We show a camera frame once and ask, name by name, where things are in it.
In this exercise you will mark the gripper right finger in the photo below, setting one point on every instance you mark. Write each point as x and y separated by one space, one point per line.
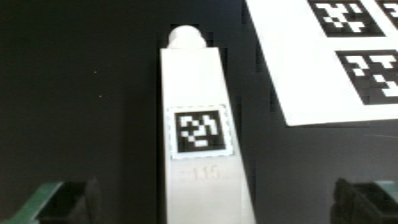
364 202

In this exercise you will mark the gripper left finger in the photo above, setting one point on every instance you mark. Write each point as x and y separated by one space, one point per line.
64 203

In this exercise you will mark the white desk leg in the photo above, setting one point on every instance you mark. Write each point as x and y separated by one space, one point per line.
206 187

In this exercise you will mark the fiducial marker sheet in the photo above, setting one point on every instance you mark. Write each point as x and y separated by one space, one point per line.
329 43

